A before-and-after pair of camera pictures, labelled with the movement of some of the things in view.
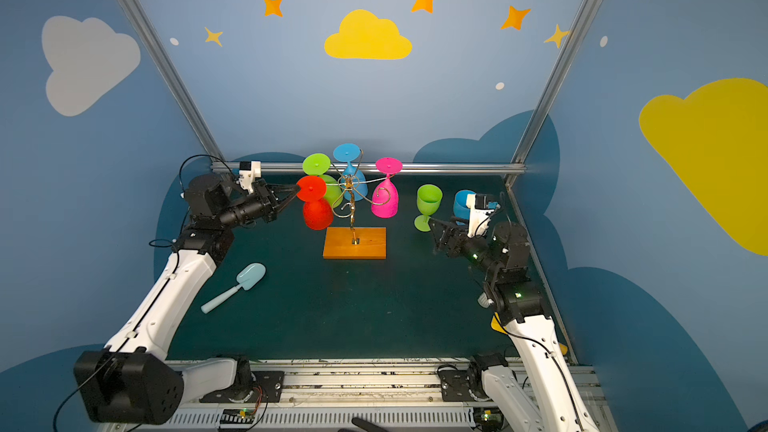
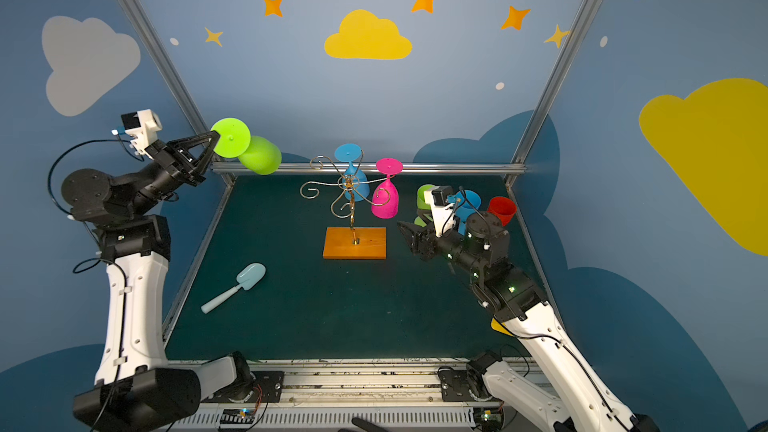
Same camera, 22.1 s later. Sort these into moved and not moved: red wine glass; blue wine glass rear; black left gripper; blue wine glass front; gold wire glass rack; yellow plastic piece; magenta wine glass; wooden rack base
Moved: red wine glass; black left gripper
Not moved: magenta wine glass; blue wine glass front; blue wine glass rear; wooden rack base; yellow plastic piece; gold wire glass rack
